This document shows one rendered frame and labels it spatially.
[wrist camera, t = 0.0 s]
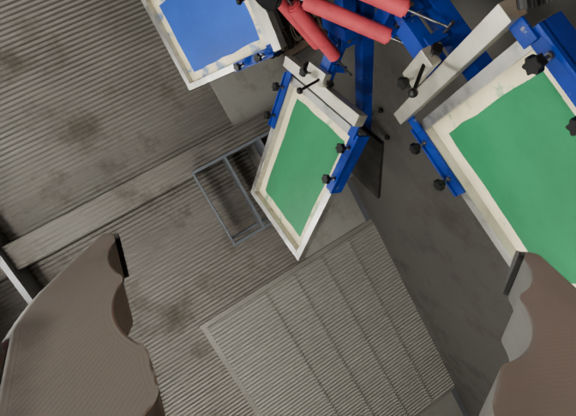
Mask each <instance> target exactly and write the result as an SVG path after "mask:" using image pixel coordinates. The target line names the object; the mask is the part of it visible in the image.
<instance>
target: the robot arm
mask: <svg viewBox="0 0 576 416"><path fill-rule="evenodd" d="M127 277H129V272H128V268H127V264H126V261H125V257H124V254H123V247H122V243H121V239H120V237H119V234H118V233H113V234H110V233H105V234H102V235H100V236H99V237H98V238H96V239H95V240H94V241H93V242H92V243H91V244H90V245H89V246H88V247H87V248H86V249H85V250H84V251H83V252H82V253H81V254H80V255H79V256H78V257H77V258H76V259H75V260H74V261H73V262H71V263H70V264H69V265H68V266H67V267H66V268H65V269H64V270H63V271H62V272H61V273H60V274H59V275H57V276H56V277H55V278H54V279H53V280H52V281H51V282H50V283H49V284H48V285H47V286H46V287H45V288H44V289H43V290H41V291H40V292H39V293H38V295H37V296H36V297H35V298H34V299H33V300H32V301H31V302H30V304H29V305H28V306H27V307H26V309H25V310H24V311H23V312H22V313H21V314H20V316H19V317H18V319H17V320H16V321H15V323H14V325H13V326H12V328H11V329H10V331H9V332H8V333H7V335H6V336H5V338H4V340H3V342H2V343H0V416H165V410H164V406H163V402H162V399H161V394H160V391H159V385H158V381H157V378H156V376H155V372H154V369H153V364H152V361H151V359H150V355H149V352H148V350H147V348H146V347H145V346H143V345H142V344H141V343H139V342H137V341H134V340H133V339H131V338H130V337H129V332H130V330H131V328H132V326H133V322H134V321H133V317H132V314H131V310H130V307H129V301H128V297H127V293H126V290H125V286H124V278H127ZM503 294H504V295H507V296H508V300H509V302H510V304H511V306H512V307H513V314H512V315H511V318H510V320H509V322H508V325H507V327H506V329H505V332H504V334H503V336H502V338H501V342H502V345H503V346H504V348H505V350H506V352H507V356H508V358H509V361H510V362H508V363H506V364H504V365H503V366H502V367H501V368H500V370H499V373H498V375H497V377H496V379H495V381H494V384H493V386H492V388H491V390H490V392H489V395H488V397H487V399H486V401H485V402H484V404H483V408H482V410H481V412H480V414H479V416H576V287H575V286H573V285H572V284H571V283H570V282H569V281H568V280H567V279H566V278H565V277H563V276H562V275H561V274H560V273H559V272H558V271H557V270H556V269H555V268H553V267H552V266H551V265H550V264H549V263H548V262H547V261H545V260H544V259H543V258H542V257H541V256H539V255H538V254H536V253H531V252H527V251H518V250H516V251H515V254H514V256H513V260H512V262H511V266H510V269H509V272H508V276H507V282H506V285H505V288H504V292H503Z"/></svg>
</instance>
